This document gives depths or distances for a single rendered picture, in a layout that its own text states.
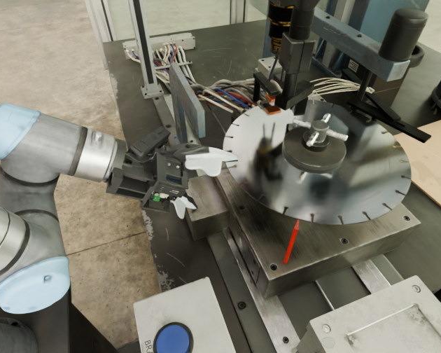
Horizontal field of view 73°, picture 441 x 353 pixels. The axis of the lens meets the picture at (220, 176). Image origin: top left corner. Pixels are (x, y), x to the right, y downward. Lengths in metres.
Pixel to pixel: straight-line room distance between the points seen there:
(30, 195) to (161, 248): 0.29
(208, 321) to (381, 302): 0.23
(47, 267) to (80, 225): 1.34
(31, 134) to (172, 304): 0.29
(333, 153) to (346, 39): 0.32
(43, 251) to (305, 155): 0.41
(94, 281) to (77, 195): 0.56
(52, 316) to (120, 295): 0.83
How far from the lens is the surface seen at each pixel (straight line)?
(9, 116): 0.46
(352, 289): 0.65
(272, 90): 0.66
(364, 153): 0.60
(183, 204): 0.59
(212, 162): 0.50
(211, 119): 0.95
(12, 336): 0.62
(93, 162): 0.45
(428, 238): 0.80
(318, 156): 0.54
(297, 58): 0.51
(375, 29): 1.23
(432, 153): 1.02
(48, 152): 0.45
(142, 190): 0.47
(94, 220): 1.73
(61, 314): 0.66
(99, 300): 1.50
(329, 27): 0.83
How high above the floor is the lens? 1.31
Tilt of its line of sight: 47 degrees down
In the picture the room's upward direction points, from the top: straight up
